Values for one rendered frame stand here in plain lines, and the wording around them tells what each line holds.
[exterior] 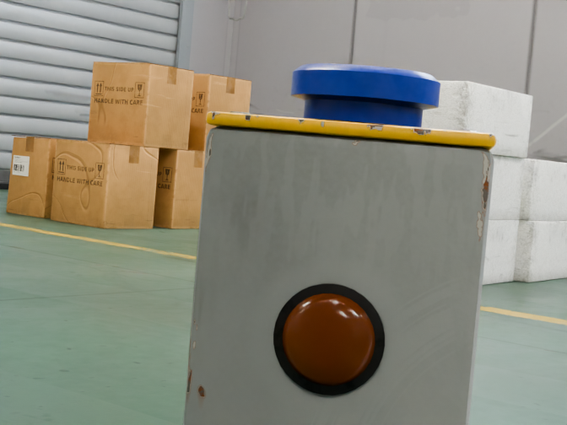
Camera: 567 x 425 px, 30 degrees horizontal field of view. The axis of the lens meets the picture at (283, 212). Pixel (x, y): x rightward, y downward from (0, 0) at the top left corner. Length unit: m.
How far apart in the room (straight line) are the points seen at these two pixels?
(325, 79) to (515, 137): 2.78
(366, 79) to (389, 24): 6.25
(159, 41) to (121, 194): 2.97
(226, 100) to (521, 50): 2.32
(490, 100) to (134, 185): 1.47
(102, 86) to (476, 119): 1.67
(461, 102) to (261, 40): 4.39
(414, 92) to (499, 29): 5.87
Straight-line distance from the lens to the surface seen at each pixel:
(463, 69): 6.21
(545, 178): 3.24
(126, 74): 3.94
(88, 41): 6.29
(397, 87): 0.27
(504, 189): 3.04
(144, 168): 3.87
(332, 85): 0.27
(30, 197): 4.11
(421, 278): 0.25
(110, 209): 3.77
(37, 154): 4.09
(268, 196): 0.26
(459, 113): 2.80
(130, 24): 6.52
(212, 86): 4.14
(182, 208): 4.02
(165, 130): 3.93
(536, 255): 3.20
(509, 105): 3.00
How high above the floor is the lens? 0.30
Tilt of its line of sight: 3 degrees down
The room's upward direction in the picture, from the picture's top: 5 degrees clockwise
